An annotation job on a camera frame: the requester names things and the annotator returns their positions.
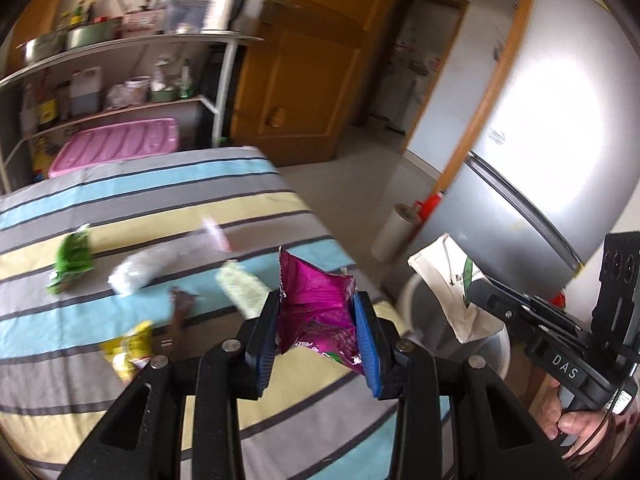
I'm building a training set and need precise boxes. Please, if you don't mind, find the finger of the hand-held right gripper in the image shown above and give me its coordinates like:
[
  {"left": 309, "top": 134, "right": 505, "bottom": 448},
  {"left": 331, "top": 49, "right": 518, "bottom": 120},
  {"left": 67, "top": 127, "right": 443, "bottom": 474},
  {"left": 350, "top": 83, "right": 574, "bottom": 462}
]
[
  {"left": 467, "top": 277, "right": 547, "bottom": 347},
  {"left": 520, "top": 294, "right": 583, "bottom": 336}
]

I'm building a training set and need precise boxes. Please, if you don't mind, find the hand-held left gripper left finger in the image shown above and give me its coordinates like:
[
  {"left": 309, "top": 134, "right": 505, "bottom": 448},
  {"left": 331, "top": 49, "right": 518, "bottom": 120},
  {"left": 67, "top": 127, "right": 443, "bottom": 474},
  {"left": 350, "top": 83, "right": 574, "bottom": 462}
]
[{"left": 59, "top": 290, "right": 282, "bottom": 480}]

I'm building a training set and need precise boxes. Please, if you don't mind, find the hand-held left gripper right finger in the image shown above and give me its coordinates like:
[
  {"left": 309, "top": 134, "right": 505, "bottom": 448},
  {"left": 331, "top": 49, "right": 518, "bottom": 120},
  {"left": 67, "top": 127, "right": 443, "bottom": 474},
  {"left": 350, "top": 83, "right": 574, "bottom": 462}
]
[{"left": 352, "top": 291, "right": 576, "bottom": 480}]

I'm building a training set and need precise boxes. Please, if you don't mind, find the white trash bin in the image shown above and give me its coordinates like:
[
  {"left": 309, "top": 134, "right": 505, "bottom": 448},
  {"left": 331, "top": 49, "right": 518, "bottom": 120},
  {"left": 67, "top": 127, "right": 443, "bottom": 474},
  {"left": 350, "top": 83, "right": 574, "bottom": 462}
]
[{"left": 396, "top": 274, "right": 512, "bottom": 381}]

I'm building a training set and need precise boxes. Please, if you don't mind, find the white paper bag green print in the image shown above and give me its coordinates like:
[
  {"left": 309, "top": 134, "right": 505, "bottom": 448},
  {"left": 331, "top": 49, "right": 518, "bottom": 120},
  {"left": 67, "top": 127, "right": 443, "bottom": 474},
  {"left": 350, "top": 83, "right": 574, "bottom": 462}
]
[{"left": 407, "top": 232, "right": 505, "bottom": 345}]

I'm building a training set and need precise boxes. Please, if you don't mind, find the pale green patterned packet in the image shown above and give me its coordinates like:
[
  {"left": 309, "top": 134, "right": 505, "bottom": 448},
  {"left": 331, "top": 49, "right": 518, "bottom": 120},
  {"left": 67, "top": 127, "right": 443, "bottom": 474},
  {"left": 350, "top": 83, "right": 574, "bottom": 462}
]
[{"left": 215, "top": 260, "right": 271, "bottom": 318}]

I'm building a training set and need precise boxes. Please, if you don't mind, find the purple snack packet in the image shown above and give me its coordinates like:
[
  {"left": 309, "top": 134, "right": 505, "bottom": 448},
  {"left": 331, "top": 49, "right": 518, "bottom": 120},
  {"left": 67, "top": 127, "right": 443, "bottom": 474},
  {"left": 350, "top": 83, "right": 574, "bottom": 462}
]
[{"left": 277, "top": 246, "right": 366, "bottom": 376}]

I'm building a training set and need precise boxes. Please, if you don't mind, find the dark brown snack wrapper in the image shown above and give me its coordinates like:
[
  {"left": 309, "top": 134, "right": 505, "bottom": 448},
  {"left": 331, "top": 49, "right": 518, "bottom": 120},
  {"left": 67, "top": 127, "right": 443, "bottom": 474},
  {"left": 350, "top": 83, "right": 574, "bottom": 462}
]
[{"left": 167, "top": 287, "right": 201, "bottom": 341}]

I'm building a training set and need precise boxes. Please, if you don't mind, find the yellow snack packet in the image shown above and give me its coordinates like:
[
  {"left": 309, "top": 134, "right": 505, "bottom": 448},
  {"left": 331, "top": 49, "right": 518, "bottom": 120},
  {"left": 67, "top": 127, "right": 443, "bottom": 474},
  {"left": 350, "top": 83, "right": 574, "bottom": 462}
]
[{"left": 100, "top": 321, "right": 155, "bottom": 383}]

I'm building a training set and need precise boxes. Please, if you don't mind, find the white plastic bag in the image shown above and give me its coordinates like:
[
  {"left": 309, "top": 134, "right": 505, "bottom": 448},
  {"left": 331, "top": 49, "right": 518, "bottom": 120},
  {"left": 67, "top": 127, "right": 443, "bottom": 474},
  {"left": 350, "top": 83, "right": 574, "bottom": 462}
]
[{"left": 109, "top": 232, "right": 211, "bottom": 296}]

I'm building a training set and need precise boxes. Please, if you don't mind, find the green snack packet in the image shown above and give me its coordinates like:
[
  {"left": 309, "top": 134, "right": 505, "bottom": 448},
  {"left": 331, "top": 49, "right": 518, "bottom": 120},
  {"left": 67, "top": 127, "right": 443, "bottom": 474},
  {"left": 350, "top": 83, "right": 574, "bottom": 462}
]
[{"left": 46, "top": 224, "right": 96, "bottom": 295}]

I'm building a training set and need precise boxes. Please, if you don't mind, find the person's right hand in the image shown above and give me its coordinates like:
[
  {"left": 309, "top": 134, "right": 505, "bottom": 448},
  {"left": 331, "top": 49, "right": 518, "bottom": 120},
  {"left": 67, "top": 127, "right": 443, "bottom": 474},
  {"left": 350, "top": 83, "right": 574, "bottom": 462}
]
[{"left": 542, "top": 379, "right": 616, "bottom": 453}]

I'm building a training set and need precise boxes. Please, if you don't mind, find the white paper roll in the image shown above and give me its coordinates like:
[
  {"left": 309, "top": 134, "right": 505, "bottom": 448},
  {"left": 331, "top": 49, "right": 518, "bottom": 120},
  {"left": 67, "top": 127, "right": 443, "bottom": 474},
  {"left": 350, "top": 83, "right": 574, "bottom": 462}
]
[{"left": 371, "top": 203, "right": 421, "bottom": 262}]

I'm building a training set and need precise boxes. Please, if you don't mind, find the silver refrigerator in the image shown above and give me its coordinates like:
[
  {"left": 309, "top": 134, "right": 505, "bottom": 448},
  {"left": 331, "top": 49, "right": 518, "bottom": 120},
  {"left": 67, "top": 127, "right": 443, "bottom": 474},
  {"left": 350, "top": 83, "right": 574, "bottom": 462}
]
[{"left": 407, "top": 0, "right": 640, "bottom": 286}]

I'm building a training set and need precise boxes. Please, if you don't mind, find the pink plastic lid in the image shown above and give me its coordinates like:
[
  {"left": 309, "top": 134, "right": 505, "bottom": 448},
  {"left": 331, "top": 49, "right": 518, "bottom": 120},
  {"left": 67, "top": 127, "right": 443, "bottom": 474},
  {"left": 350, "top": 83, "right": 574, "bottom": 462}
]
[{"left": 48, "top": 117, "right": 181, "bottom": 178}]

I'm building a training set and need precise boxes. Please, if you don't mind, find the wooden door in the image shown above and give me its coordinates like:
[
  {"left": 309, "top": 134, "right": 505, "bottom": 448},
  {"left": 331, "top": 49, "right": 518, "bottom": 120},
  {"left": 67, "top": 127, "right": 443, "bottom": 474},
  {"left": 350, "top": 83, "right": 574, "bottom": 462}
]
[{"left": 230, "top": 0, "right": 411, "bottom": 163}]

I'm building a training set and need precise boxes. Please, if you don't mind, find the white tub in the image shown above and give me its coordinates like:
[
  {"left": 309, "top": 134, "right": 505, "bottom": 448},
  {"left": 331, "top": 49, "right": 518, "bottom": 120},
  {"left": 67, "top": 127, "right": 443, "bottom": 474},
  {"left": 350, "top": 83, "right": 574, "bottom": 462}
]
[{"left": 125, "top": 76, "right": 152, "bottom": 106}]

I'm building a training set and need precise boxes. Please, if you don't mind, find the printed food bag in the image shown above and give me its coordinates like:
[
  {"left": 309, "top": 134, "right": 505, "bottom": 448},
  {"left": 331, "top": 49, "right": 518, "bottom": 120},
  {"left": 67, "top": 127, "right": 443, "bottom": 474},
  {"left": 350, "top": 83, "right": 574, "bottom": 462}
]
[{"left": 152, "top": 57, "right": 181, "bottom": 91}]

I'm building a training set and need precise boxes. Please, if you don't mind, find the clear plastic bag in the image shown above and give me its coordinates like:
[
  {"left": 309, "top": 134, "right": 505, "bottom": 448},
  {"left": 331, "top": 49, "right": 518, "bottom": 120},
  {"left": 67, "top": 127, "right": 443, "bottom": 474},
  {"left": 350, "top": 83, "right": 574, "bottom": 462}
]
[{"left": 107, "top": 84, "right": 133, "bottom": 110}]

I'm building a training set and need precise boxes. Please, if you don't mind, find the translucent plastic jug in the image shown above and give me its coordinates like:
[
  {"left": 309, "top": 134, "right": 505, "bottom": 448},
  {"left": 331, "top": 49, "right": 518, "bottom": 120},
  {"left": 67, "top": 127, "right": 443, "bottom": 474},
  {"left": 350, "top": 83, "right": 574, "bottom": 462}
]
[{"left": 70, "top": 67, "right": 103, "bottom": 117}]

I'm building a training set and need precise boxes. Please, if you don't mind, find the yellow-label oil bottle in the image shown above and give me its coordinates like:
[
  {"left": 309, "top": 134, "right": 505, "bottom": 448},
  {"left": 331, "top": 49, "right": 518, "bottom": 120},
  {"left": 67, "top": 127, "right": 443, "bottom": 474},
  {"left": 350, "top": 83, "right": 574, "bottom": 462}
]
[{"left": 36, "top": 72, "right": 58, "bottom": 131}]

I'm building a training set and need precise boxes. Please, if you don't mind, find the metal shelf rack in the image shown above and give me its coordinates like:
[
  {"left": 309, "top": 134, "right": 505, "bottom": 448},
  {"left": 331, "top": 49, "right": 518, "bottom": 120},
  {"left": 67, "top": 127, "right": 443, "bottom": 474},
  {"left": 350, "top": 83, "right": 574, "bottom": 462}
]
[{"left": 0, "top": 32, "right": 263, "bottom": 196}]

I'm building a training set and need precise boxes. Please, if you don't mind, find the clear plastic storage box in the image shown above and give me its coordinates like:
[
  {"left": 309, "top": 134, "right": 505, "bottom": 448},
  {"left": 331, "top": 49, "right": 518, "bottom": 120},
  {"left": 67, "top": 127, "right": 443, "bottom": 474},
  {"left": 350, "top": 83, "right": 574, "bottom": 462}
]
[{"left": 162, "top": 0, "right": 208, "bottom": 35}]

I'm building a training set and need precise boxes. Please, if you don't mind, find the white electric kettle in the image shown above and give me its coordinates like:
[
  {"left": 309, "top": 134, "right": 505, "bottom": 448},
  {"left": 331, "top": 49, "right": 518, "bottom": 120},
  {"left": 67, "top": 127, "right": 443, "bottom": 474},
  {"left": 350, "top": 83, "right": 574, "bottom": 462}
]
[{"left": 201, "top": 0, "right": 249, "bottom": 32}]

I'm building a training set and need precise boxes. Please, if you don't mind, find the green pot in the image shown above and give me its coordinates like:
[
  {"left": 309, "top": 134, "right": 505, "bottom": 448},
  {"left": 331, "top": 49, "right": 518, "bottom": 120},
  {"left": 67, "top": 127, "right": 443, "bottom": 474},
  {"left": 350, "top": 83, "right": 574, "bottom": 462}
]
[{"left": 65, "top": 20, "right": 123, "bottom": 51}]

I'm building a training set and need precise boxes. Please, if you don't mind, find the wooden cutting board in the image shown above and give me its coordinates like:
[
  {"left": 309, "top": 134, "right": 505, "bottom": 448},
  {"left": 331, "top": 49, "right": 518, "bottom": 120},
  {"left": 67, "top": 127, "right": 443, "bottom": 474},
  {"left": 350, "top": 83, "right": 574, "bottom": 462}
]
[{"left": 12, "top": 0, "right": 71, "bottom": 56}]

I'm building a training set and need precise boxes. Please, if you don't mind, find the brass door handle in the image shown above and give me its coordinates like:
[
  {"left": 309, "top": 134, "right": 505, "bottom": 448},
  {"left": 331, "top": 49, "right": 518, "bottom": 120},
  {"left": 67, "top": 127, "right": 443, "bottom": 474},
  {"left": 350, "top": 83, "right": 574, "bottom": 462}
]
[{"left": 262, "top": 0, "right": 296, "bottom": 26}]

